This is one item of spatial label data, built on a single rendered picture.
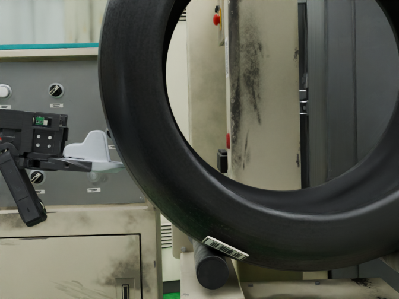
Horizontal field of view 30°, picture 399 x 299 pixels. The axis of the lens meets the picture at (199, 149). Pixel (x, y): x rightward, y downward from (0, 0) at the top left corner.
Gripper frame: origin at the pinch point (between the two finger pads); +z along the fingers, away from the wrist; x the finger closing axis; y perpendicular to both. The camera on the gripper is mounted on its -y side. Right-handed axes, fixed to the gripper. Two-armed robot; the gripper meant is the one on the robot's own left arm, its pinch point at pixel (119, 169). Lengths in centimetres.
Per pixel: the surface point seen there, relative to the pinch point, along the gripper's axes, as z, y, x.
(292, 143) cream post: 29.1, 5.5, 28.1
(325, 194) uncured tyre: 33.6, -2.1, 16.0
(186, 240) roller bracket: 11.4, -13.8, 25.6
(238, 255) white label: 17.8, -9.0, -10.2
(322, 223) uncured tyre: 28.0, -3.4, -11.9
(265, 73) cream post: 22.8, 17.8, 28.1
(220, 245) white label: 15.2, -7.8, -10.7
